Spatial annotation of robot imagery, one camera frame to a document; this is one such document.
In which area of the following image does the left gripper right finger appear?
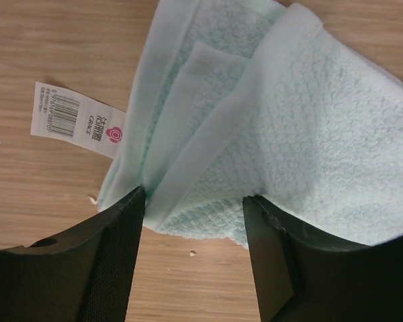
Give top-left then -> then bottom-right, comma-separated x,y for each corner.
242,196 -> 403,321

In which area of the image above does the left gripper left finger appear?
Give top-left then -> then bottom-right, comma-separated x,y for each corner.
0,187 -> 145,321

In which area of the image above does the light mint green towel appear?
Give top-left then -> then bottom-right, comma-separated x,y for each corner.
98,1 -> 403,245

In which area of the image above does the white barcode towel label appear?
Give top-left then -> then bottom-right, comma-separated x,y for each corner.
30,82 -> 126,158

